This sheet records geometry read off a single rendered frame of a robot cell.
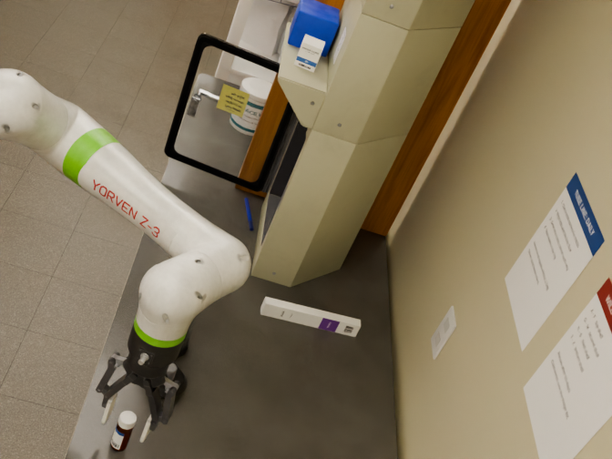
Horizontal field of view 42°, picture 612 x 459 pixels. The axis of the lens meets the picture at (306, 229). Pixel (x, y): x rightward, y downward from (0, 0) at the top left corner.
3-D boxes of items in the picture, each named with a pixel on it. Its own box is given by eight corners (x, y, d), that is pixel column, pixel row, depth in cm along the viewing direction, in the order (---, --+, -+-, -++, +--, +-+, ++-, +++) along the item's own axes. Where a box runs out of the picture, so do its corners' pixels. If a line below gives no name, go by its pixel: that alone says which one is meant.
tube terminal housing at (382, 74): (340, 231, 243) (453, -2, 199) (339, 302, 217) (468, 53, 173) (261, 206, 239) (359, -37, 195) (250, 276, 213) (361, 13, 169)
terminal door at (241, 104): (260, 193, 235) (307, 76, 212) (162, 154, 233) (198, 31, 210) (261, 192, 236) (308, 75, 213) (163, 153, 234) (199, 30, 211)
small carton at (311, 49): (316, 64, 191) (325, 41, 187) (313, 72, 187) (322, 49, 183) (296, 56, 190) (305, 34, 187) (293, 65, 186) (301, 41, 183)
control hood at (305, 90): (316, 69, 212) (330, 35, 207) (311, 130, 186) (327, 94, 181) (275, 55, 210) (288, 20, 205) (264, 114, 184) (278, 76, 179)
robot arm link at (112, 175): (73, 198, 153) (85, 152, 146) (117, 180, 161) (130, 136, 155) (212, 317, 142) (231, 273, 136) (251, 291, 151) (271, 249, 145)
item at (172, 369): (187, 376, 179) (195, 357, 176) (180, 408, 172) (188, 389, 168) (147, 365, 178) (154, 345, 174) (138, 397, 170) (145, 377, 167)
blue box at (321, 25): (327, 41, 203) (340, 8, 198) (326, 57, 195) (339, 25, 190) (290, 27, 202) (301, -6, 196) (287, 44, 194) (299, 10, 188)
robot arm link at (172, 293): (133, 262, 129) (182, 303, 126) (185, 235, 139) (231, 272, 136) (115, 321, 138) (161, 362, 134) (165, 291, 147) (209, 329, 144)
